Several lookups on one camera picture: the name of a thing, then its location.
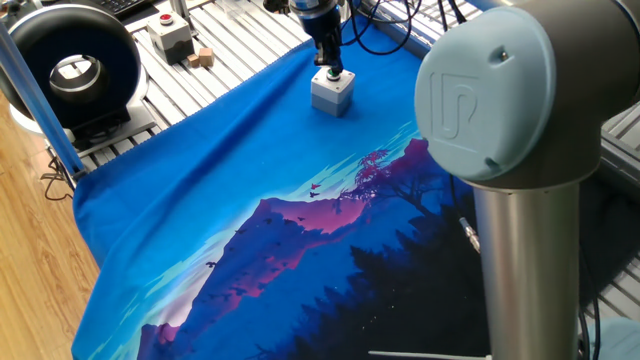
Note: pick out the black keyboard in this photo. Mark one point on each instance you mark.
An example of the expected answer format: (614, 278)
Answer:
(117, 5)

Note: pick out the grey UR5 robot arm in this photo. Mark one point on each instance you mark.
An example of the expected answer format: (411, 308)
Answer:
(525, 125)

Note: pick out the grey green-button switch box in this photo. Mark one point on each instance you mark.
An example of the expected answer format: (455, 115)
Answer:
(330, 97)

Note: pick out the small wooden cube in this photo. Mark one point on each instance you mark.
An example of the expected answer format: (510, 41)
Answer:
(193, 61)

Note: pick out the large wooden cube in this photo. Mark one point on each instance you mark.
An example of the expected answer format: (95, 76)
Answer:
(206, 57)

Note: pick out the silver wrist flange coupling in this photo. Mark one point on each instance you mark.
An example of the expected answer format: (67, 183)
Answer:
(312, 6)

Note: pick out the blue mountain print tablecloth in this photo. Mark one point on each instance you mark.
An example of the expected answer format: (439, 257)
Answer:
(225, 150)

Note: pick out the white zip tie tail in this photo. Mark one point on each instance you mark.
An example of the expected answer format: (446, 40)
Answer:
(430, 355)

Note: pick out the grey red-button switch box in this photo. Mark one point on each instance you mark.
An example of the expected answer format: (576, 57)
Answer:
(170, 40)

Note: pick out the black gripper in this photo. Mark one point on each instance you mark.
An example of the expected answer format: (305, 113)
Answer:
(322, 27)

